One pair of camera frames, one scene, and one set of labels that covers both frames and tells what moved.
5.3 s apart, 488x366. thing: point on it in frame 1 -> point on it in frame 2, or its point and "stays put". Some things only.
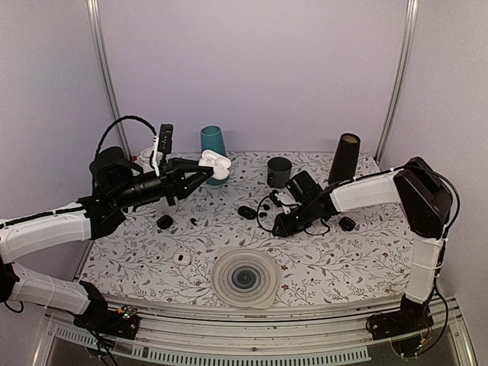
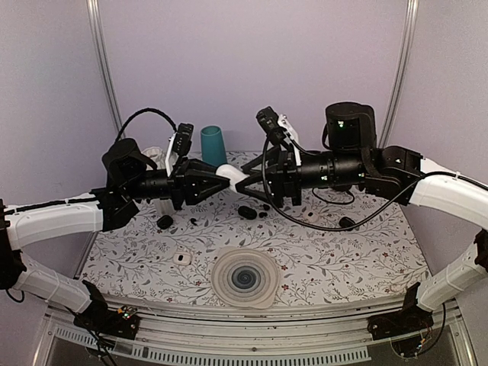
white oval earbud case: (219, 164) -> (230, 172)
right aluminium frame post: (412, 19) stays put
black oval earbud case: (247, 213) stays put
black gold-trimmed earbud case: (347, 224) stays put
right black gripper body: (303, 221) -> (289, 184)
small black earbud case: (165, 222) stays put
